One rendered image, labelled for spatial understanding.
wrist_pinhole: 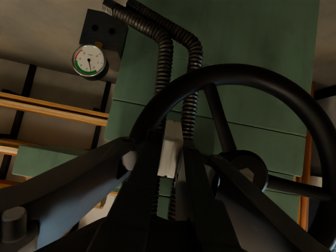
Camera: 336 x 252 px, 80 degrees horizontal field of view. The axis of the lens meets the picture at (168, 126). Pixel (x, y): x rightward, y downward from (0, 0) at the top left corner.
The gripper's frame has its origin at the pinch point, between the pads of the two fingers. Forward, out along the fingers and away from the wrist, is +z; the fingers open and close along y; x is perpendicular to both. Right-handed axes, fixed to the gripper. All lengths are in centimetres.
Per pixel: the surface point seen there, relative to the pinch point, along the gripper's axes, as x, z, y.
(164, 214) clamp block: -15.2, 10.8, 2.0
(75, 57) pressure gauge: 5.7, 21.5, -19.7
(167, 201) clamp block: -13.3, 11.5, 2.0
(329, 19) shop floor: 50, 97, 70
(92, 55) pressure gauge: 6.7, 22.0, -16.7
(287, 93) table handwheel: 6.7, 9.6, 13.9
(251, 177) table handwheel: -3.4, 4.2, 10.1
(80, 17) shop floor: 33, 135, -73
